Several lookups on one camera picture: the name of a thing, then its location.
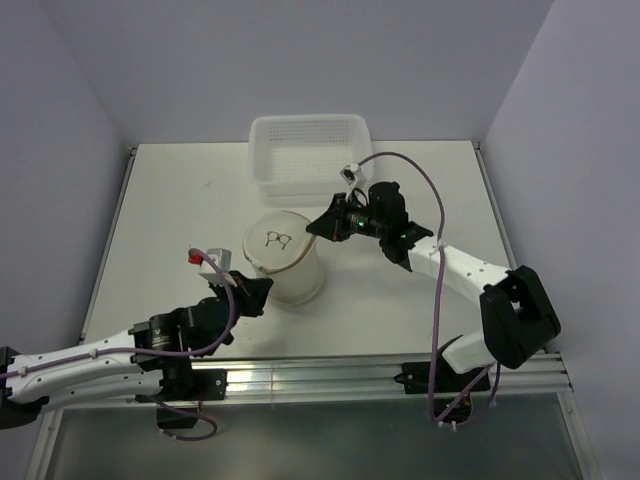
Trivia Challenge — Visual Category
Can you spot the aluminium mounting rail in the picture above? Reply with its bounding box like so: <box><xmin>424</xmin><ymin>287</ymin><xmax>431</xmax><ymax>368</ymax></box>
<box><xmin>49</xmin><ymin>349</ymin><xmax>574</xmax><ymax>406</ymax></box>

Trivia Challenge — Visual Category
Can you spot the white perforated plastic basket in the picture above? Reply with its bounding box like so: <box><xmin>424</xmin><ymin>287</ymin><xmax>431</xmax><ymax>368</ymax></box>
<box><xmin>248</xmin><ymin>114</ymin><xmax>373</xmax><ymax>196</ymax></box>

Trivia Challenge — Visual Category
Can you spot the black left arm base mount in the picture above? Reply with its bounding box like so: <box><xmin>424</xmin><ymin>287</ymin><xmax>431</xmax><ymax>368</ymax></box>
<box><xmin>134</xmin><ymin>369</ymin><xmax>227</xmax><ymax>441</ymax></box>

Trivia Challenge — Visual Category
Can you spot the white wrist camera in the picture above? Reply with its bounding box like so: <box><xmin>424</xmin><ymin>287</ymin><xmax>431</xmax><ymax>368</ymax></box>
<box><xmin>188</xmin><ymin>248</ymin><xmax>232</xmax><ymax>284</ymax></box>
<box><xmin>340</xmin><ymin>163</ymin><xmax>367</xmax><ymax>199</ymax></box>

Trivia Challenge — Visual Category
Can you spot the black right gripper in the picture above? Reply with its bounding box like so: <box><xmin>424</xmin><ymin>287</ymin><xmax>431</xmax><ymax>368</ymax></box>
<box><xmin>308</xmin><ymin>192</ymin><xmax>387</xmax><ymax>241</ymax></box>

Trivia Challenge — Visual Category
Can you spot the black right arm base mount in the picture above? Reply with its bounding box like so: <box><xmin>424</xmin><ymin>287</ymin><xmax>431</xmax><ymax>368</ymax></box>
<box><xmin>393</xmin><ymin>359</ymin><xmax>491</xmax><ymax>423</ymax></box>

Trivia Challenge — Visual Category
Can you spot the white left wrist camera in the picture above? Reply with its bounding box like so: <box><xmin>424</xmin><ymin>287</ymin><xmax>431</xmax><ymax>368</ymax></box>
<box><xmin>188</xmin><ymin>248</ymin><xmax>232</xmax><ymax>284</ymax></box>

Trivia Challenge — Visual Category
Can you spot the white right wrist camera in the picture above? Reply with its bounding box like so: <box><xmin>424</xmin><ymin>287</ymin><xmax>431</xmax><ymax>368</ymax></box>
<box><xmin>340</xmin><ymin>163</ymin><xmax>367</xmax><ymax>199</ymax></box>

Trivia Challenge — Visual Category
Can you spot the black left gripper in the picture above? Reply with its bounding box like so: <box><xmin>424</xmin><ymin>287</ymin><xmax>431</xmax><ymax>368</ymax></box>
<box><xmin>209</xmin><ymin>269</ymin><xmax>273</xmax><ymax>329</ymax></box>

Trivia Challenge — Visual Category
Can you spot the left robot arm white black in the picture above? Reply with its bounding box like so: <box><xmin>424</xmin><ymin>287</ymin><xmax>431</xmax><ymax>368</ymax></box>
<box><xmin>1</xmin><ymin>270</ymin><xmax>273</xmax><ymax>430</ymax></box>

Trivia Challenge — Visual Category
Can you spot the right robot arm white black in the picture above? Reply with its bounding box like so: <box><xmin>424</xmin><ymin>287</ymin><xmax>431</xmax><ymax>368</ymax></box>
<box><xmin>306</xmin><ymin>182</ymin><xmax>561</xmax><ymax>390</ymax></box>

